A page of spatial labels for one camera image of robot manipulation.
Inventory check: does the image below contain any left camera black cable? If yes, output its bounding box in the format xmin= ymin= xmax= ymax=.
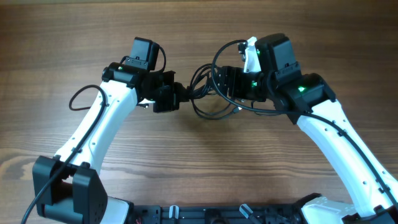
xmin=20 ymin=84 xmax=109 ymax=224

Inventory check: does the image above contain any thick black USB cable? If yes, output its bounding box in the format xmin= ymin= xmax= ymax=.
xmin=185 ymin=63 xmax=222 ymax=100

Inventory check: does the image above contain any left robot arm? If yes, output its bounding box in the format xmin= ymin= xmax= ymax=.
xmin=22 ymin=37 xmax=180 ymax=223

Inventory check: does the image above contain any thin black cable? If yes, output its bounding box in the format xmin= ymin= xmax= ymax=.
xmin=190 ymin=90 xmax=243 ymax=121

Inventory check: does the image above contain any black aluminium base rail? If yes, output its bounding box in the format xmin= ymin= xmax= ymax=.
xmin=126 ymin=204 xmax=303 ymax=224

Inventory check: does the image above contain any right camera black cable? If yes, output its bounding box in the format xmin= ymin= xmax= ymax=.
xmin=210 ymin=39 xmax=398 ymax=209

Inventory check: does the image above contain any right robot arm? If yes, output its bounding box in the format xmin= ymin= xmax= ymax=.
xmin=211 ymin=33 xmax=397 ymax=223

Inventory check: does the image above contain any camera black cable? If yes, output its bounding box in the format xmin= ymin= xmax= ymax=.
xmin=20 ymin=84 xmax=109 ymax=224
xmin=210 ymin=39 xmax=398 ymax=209

